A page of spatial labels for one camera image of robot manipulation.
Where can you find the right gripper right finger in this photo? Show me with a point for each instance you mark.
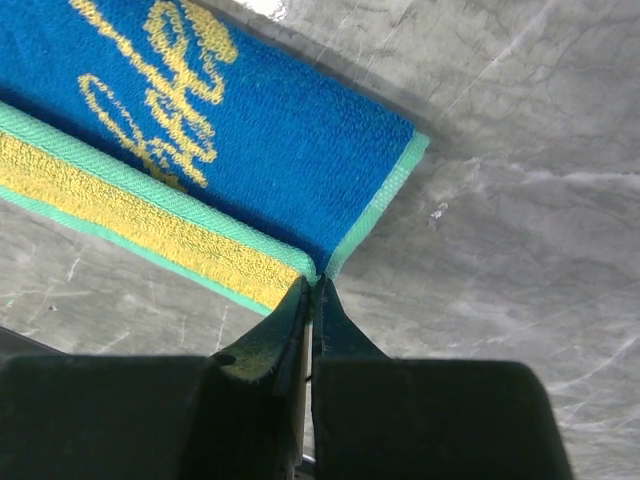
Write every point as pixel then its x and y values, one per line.
pixel 334 334

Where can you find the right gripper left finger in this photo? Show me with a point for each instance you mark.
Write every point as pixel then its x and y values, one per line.
pixel 273 352

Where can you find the blue green crocodile towel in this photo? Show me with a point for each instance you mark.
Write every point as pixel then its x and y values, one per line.
pixel 170 132

